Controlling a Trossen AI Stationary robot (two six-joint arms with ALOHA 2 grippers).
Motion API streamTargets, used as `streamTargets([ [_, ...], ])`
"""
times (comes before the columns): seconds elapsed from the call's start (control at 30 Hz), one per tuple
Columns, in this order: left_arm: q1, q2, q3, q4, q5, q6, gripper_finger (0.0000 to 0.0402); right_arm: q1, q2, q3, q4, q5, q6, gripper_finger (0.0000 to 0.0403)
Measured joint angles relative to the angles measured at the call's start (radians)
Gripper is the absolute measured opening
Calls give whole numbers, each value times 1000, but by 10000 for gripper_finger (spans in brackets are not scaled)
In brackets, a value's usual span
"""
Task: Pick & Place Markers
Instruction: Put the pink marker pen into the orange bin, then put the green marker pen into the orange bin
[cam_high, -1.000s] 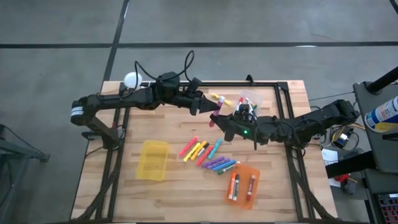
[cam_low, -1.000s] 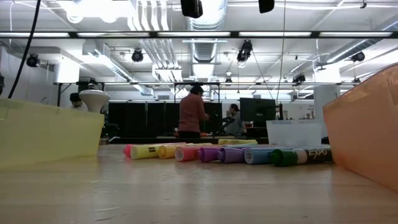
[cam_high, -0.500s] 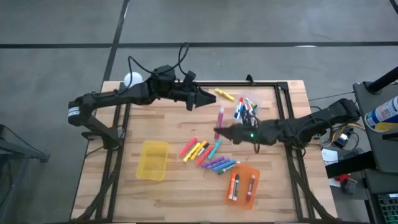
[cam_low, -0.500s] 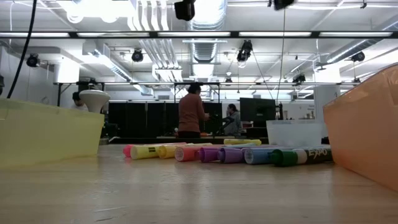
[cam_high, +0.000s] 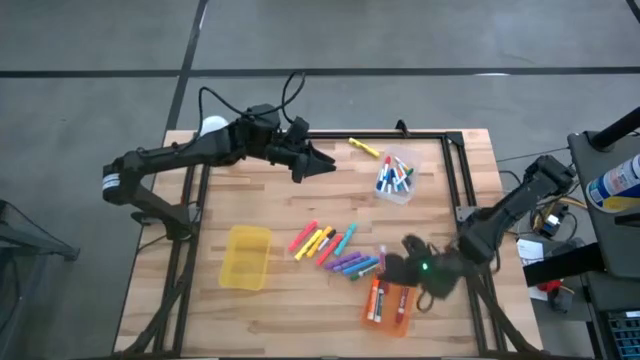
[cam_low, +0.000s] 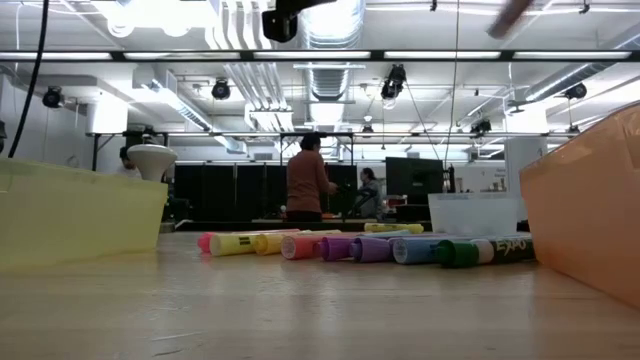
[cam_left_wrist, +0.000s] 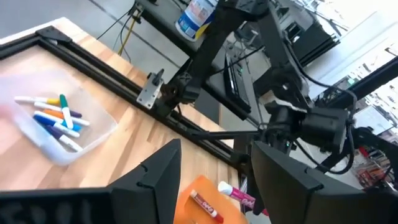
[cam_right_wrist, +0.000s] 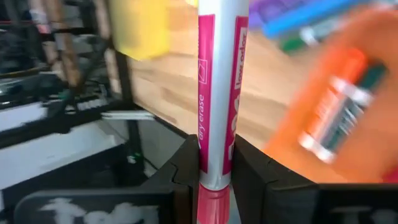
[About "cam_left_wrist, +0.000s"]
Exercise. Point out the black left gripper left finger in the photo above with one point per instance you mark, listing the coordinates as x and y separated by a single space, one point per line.
93 205

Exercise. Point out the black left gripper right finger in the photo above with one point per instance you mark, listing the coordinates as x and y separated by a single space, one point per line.
311 202

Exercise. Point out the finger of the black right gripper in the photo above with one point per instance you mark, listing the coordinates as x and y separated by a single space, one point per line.
255 189

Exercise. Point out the pink Expo marker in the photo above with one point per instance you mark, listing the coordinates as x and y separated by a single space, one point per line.
236 194

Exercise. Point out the red Expo marker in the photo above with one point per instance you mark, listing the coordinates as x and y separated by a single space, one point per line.
206 206

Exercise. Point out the dark purple cap thin marker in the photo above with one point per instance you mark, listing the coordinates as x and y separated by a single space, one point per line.
54 132

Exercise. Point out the green cap thin marker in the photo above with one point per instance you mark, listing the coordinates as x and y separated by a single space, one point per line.
66 112

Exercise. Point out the orange cap thin marker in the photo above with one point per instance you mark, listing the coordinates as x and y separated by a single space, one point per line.
53 114

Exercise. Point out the yellow cap thin marker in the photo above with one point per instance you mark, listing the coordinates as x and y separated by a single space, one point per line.
31 100

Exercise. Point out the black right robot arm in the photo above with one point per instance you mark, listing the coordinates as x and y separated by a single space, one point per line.
217 46

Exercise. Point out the orange translucent plastic bin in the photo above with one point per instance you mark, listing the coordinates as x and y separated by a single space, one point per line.
183 211

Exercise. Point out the clear plastic bin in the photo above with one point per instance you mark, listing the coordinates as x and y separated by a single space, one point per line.
99 124

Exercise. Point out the black aluminium extrusion bar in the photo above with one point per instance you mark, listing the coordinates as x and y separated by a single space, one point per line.
314 43

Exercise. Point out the white blue wipes canister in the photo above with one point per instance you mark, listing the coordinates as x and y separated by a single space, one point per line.
194 17

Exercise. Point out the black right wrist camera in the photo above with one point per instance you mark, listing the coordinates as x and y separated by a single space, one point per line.
325 129

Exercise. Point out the silver metal bracket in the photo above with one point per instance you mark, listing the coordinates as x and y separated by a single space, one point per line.
149 91

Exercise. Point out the black aluminium table frame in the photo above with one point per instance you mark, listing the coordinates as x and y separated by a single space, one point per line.
93 70

